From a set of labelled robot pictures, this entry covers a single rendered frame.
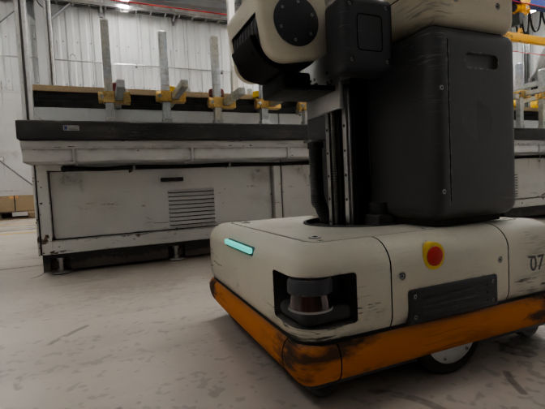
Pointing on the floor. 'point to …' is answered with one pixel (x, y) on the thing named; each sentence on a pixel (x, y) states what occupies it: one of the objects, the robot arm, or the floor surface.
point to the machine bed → (182, 189)
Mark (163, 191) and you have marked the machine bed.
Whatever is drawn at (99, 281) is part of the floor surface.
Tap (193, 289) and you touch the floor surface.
